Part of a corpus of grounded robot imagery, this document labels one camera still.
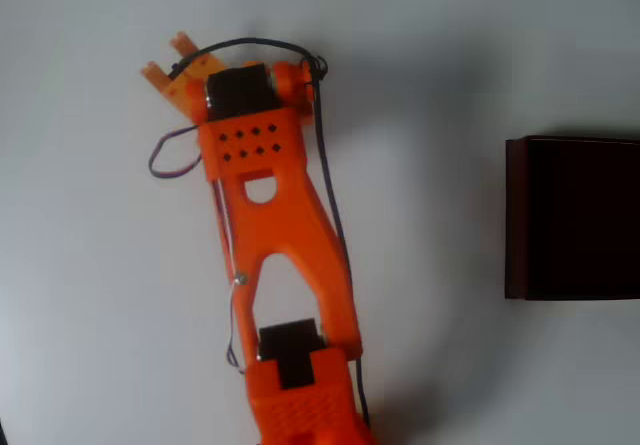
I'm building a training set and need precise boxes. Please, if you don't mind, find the dark red box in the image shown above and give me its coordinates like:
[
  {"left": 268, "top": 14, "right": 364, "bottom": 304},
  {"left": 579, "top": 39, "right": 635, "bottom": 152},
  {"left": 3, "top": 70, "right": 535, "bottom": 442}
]
[{"left": 504, "top": 135, "right": 640, "bottom": 302}]

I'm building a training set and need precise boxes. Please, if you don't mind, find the thin purple wire loop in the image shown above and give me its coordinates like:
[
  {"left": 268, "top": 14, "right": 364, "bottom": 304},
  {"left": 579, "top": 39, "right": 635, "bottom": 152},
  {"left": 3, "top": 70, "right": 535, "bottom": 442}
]
[{"left": 147, "top": 124, "right": 204, "bottom": 181}]

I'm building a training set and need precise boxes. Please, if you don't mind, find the thin white purple wire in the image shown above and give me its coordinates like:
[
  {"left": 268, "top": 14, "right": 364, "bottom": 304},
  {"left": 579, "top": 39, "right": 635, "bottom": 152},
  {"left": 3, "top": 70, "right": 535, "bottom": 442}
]
[{"left": 214, "top": 174, "right": 250, "bottom": 374}]

